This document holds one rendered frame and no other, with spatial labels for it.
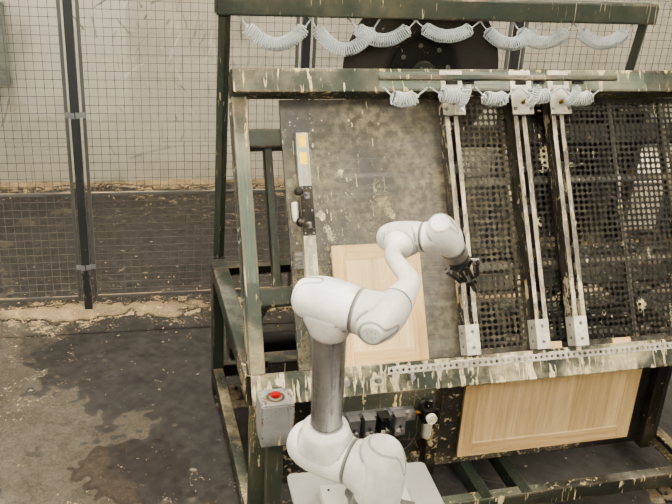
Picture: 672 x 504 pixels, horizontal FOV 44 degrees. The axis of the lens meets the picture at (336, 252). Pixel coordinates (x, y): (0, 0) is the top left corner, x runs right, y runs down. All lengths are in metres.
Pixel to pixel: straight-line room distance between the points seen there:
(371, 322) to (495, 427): 1.84
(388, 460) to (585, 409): 1.72
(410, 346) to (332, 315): 1.15
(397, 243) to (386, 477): 0.74
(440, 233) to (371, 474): 0.79
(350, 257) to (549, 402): 1.26
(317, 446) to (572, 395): 1.73
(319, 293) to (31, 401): 2.81
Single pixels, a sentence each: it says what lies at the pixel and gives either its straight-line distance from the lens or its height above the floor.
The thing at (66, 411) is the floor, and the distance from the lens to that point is 4.70.
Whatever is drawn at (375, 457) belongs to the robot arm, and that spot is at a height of 1.02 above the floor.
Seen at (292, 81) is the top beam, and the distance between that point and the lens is 3.34.
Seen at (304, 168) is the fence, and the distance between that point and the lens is 3.32.
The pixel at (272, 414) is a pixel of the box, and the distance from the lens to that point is 2.99.
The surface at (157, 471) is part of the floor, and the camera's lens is 4.21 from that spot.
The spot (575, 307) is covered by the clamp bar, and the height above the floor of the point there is 1.06.
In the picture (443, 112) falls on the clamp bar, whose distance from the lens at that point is 3.48.
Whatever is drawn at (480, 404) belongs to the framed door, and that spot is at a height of 0.53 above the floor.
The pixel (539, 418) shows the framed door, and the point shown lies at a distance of 4.03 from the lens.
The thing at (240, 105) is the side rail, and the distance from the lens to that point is 3.33.
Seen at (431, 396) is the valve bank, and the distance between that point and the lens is 3.39.
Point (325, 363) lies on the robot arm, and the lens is 2.41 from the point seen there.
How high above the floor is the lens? 2.59
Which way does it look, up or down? 23 degrees down
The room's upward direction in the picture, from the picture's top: 3 degrees clockwise
